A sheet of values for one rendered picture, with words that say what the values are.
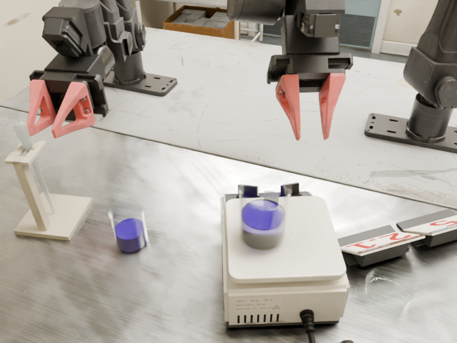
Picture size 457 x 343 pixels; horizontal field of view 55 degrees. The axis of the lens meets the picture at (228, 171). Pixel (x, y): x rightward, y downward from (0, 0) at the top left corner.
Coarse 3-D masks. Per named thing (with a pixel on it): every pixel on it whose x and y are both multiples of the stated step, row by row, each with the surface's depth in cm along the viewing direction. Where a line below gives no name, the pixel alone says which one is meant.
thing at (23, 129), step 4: (20, 124) 53; (24, 124) 53; (20, 128) 53; (24, 128) 53; (20, 132) 53; (24, 132) 53; (28, 132) 54; (20, 136) 53; (24, 136) 53; (28, 136) 54; (24, 140) 54; (28, 140) 54; (24, 144) 54; (28, 144) 54; (32, 144) 55; (24, 148) 55; (28, 148) 55
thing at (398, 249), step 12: (384, 228) 60; (348, 240) 59; (360, 240) 59; (408, 240) 54; (348, 252) 57; (372, 252) 54; (384, 252) 55; (396, 252) 56; (348, 264) 56; (360, 264) 55
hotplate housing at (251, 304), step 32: (224, 224) 53; (224, 256) 49; (224, 288) 46; (256, 288) 45; (288, 288) 45; (320, 288) 45; (224, 320) 48; (256, 320) 48; (288, 320) 48; (320, 320) 48
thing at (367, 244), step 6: (390, 234) 59; (396, 234) 58; (402, 234) 57; (408, 234) 56; (414, 234) 56; (366, 240) 58; (372, 240) 57; (378, 240) 57; (384, 240) 56; (390, 240) 55; (396, 240) 54; (348, 246) 57; (354, 246) 56; (360, 246) 55; (366, 246) 55; (372, 246) 54
